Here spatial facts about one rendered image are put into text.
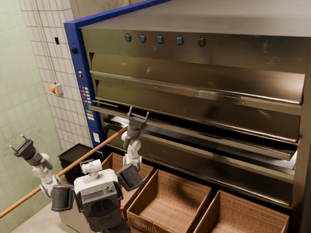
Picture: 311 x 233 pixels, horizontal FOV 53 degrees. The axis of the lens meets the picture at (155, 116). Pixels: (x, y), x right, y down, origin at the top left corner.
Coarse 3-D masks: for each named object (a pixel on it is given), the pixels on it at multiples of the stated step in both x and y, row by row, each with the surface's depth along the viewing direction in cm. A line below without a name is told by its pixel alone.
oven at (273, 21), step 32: (192, 0) 348; (224, 0) 319; (256, 0) 295; (288, 0) 274; (224, 32) 193; (256, 32) 184; (288, 32) 176; (192, 96) 228; (224, 96) 211; (224, 128) 222; (224, 160) 235
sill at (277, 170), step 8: (120, 128) 296; (144, 136) 280; (152, 136) 273; (160, 136) 270; (168, 136) 268; (176, 144) 259; (184, 144) 254; (192, 144) 253; (200, 152) 247; (208, 152) 242; (216, 152) 239; (224, 152) 238; (232, 160) 231; (240, 160) 226; (248, 160) 225; (256, 160) 224; (256, 168) 221; (264, 168) 217; (272, 168) 214; (280, 168) 213; (280, 176) 211; (288, 176) 208
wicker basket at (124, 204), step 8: (112, 152) 317; (112, 160) 319; (120, 160) 312; (104, 168) 312; (112, 168) 322; (144, 168) 293; (152, 168) 287; (144, 176) 295; (144, 184) 280; (128, 192) 299; (136, 192) 271; (128, 200) 265
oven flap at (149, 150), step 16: (112, 144) 312; (144, 144) 287; (160, 160) 278; (176, 160) 267; (192, 160) 258; (208, 160) 248; (208, 176) 250; (224, 176) 241; (240, 176) 234; (256, 176) 226; (256, 192) 227; (272, 192) 220; (288, 192) 214
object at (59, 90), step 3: (54, 84) 326; (57, 84) 325; (60, 84) 324; (51, 87) 326; (57, 87) 322; (60, 87) 325; (57, 90) 323; (60, 90) 326; (54, 93) 327; (57, 93) 324; (60, 93) 326
